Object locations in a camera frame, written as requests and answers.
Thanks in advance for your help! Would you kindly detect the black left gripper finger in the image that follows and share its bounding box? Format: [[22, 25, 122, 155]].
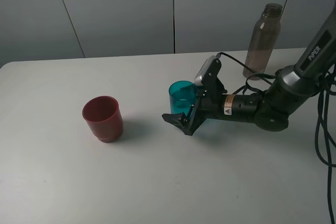
[[162, 112, 188, 130]]

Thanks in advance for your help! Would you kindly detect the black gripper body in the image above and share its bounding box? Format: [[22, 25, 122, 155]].
[[182, 77, 227, 136]]

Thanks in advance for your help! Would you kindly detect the teal transparent plastic cup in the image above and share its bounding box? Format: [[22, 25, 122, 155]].
[[169, 80, 197, 115]]

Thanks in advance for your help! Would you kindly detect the translucent grey plastic bottle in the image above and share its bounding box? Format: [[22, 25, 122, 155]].
[[243, 3, 282, 78]]

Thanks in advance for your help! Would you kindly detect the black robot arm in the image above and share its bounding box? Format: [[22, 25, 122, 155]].
[[162, 10, 335, 136]]

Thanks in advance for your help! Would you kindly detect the red plastic cup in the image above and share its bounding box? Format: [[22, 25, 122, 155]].
[[82, 96, 123, 143]]

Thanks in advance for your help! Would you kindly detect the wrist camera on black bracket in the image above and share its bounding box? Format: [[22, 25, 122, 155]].
[[194, 56, 222, 86]]

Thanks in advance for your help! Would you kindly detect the black cable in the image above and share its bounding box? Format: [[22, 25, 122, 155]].
[[216, 52, 336, 224]]

